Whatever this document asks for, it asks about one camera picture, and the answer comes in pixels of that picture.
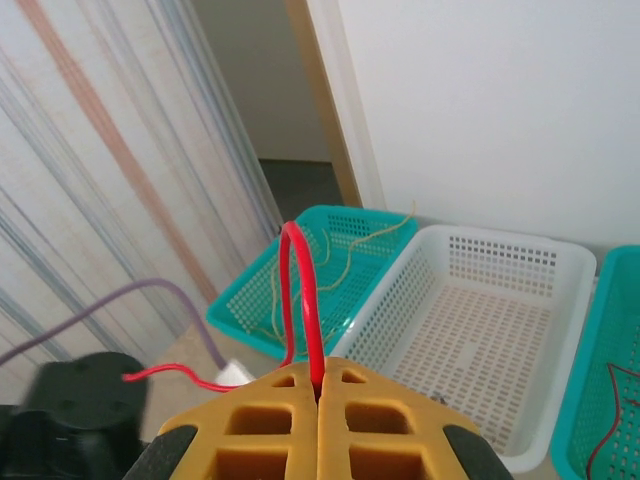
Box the thin yellow cable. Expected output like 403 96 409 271
249 227 351 351
319 199 419 346

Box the wooden door frame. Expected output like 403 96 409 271
284 0 365 207

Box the white plastic basket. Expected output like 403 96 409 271
327 224 599 474

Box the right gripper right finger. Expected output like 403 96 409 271
319 357 516 480

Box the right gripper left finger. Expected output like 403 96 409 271
129 363 319 480

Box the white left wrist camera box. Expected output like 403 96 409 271
216 359 255 389

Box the teal plastic basket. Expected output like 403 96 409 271
205 204 420 361
549 244 640 480

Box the thin red cable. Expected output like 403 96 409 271
122 221 329 394
587 362 640 476

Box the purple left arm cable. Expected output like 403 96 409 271
0 278 226 369

